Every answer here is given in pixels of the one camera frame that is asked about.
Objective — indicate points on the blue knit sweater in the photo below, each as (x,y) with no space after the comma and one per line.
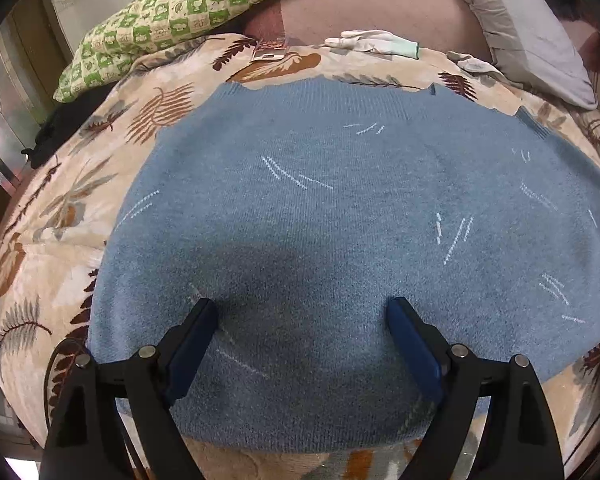
(305,235)

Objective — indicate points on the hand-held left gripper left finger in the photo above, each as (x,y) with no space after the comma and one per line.
(195,345)

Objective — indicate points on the grey white glove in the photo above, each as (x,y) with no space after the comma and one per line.
(475,65)

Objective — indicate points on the pink bedsheet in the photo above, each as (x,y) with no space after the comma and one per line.
(380,0)

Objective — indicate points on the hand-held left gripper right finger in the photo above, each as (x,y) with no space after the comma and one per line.
(412,345)

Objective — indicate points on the black cloth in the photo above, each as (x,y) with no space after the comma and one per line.
(65,120)

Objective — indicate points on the beige leaf print blanket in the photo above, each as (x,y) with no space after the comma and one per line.
(55,270)

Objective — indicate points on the wooden furniture panel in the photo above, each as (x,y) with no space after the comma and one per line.
(25,35)

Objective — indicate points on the green checked pillow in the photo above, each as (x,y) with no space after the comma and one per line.
(180,10)

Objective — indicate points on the grey pillow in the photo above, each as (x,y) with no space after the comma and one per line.
(525,25)

